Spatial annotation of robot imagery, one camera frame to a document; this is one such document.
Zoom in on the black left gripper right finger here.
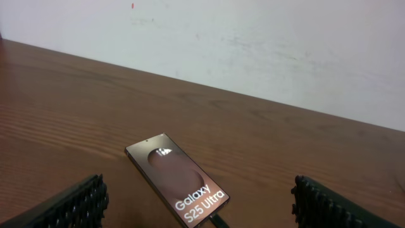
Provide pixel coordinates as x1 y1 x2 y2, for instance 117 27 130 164
291 175 399 228

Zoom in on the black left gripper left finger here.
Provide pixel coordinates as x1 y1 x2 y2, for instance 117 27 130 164
1 174 109 228

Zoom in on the black charging cable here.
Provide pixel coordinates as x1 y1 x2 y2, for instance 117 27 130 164
209 213 230 228

